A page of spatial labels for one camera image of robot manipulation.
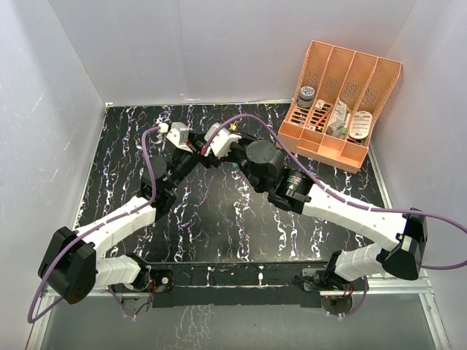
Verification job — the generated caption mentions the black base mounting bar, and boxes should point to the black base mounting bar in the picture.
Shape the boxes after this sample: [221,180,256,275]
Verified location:
[120,264,369,309]

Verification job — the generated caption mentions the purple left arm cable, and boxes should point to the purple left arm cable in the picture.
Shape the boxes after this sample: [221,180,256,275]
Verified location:
[27,125,169,324]

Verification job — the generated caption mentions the white oval blister pack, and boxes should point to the white oval blister pack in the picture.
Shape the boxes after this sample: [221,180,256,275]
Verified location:
[348,111,373,140]

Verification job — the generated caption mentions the aluminium frame rail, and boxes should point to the aluminium frame rail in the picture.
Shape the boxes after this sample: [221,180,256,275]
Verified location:
[25,145,452,350]

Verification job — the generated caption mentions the red pencil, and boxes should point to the red pencil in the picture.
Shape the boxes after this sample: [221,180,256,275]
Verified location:
[313,109,332,128]

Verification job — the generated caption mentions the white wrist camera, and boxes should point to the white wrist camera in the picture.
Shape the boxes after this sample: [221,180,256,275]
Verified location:
[204,128,242,159]
[166,122,193,153]

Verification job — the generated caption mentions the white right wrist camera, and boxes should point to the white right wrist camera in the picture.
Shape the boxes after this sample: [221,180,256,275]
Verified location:
[204,128,242,159]

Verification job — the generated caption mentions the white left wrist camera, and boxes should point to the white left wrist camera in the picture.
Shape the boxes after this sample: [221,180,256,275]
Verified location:
[166,122,193,153]

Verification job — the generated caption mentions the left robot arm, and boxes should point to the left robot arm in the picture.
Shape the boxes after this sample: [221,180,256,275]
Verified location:
[38,132,230,304]

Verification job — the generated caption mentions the white paper packet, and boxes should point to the white paper packet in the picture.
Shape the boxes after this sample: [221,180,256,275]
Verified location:
[330,98,349,122]

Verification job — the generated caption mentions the orange plastic desk organizer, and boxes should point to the orange plastic desk organizer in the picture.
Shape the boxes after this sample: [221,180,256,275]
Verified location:
[278,41,402,174]

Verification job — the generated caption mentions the grey round jar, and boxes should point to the grey round jar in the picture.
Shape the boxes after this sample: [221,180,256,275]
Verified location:
[297,85,316,109]

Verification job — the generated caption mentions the small white card box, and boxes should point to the small white card box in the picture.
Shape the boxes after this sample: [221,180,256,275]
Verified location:
[315,99,325,109]

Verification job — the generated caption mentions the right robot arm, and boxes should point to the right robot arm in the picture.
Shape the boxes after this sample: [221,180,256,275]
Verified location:
[211,130,428,289]

